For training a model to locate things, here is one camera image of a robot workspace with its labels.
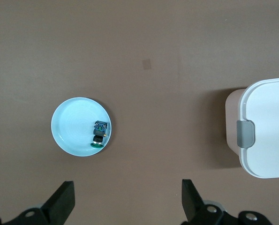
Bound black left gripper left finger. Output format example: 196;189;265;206
0;180;75;225

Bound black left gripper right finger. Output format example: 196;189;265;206
181;179;274;225

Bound white lidded plastic box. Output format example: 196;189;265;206
225;76;279;180

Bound light blue round plate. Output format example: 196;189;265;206
51;97;113;158

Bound square brown tape patch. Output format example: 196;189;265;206
142;58;153;71

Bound green push button switch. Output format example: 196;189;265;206
90;120;108;150

